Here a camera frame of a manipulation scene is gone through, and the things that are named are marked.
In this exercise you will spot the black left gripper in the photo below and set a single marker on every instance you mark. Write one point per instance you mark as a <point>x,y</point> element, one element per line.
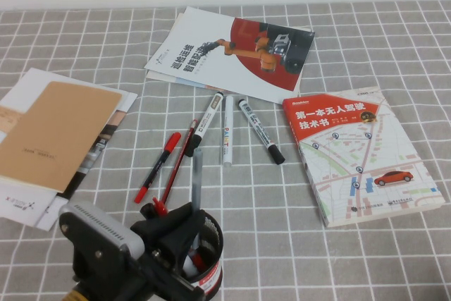
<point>141,280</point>

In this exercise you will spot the grey pen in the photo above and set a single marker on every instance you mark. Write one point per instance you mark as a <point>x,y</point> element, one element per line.
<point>197,181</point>

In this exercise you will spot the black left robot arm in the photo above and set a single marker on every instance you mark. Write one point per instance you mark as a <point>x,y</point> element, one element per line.
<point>77,295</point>

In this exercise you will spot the red pen with clip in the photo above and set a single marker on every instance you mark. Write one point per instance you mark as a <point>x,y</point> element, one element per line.
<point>161,206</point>

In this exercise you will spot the black mesh pen holder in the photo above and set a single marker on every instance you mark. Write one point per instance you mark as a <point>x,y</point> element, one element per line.
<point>213,281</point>

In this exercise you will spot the black pen with red cap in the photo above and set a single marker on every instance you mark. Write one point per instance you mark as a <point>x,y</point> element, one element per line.
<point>158,167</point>

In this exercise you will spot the red pencil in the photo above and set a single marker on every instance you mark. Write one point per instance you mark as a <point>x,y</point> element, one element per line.
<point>178,163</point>

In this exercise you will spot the white paint marker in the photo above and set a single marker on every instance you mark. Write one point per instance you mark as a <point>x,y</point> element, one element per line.
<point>227,132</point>

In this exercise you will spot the white marker with brown label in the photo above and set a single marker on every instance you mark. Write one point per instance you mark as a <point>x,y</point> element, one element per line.
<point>206,121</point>

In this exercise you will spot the white marker with dark label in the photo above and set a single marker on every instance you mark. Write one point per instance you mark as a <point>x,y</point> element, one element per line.
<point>259,132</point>

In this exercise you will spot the grey checked tablecloth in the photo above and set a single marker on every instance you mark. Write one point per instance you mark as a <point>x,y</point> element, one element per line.
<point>317,262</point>

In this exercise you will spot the white paper with X logo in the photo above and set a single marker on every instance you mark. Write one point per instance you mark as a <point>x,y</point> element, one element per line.
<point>21,206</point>

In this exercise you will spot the brown kraft notebook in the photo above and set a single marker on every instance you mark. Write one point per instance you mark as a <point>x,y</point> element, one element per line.
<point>53,132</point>

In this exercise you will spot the white red robot brochure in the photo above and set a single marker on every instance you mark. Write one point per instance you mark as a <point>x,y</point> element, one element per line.
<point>211,61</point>

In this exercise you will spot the red book with map cover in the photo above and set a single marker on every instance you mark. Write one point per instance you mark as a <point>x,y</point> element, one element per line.
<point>352,156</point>

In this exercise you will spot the brown notebook on papers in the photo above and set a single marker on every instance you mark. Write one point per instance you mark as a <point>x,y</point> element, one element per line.
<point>42,76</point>

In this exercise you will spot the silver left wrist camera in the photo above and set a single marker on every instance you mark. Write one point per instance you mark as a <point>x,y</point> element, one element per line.
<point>98,223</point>

